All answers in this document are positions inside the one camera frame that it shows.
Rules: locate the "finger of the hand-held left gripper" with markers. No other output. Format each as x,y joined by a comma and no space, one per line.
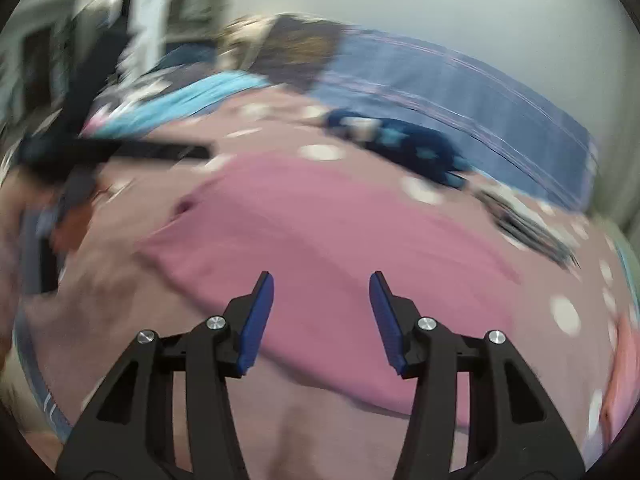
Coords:
150,150
97,75

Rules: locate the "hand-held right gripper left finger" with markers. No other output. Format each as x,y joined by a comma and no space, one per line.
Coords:
257,320

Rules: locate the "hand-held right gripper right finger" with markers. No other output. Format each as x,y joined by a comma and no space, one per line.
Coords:
386,320

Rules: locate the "mauve pink garment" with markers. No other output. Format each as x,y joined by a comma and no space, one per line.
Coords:
325,230

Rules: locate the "light blue cloth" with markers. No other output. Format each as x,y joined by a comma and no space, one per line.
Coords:
200,97

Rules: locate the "white cloth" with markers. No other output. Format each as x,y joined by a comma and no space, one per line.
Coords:
150,10

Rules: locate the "polka dot blanket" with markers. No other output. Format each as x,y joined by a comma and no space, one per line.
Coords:
150,360

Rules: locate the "dark brown cloth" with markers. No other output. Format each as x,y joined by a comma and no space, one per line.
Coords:
295,50

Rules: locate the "dark blue starred garment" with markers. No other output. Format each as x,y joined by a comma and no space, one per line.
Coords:
425,147

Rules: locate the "blue striped pillow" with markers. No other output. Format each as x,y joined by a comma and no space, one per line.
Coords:
450,90

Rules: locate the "coral pink garment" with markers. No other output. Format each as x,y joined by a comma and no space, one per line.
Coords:
622,370

